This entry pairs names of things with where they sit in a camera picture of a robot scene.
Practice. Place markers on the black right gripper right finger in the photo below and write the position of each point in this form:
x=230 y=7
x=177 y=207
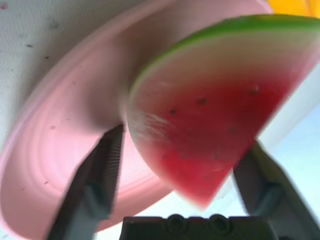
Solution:
x=270 y=190

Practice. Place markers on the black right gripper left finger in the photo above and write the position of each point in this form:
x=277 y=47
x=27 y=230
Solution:
x=87 y=187

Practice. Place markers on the toy watermelon slice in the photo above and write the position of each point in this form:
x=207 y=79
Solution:
x=200 y=125

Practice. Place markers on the pink round plate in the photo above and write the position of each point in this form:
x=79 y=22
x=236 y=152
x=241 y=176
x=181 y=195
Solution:
x=62 y=125

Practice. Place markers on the yellow round plate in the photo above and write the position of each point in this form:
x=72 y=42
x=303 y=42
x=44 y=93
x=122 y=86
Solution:
x=295 y=7

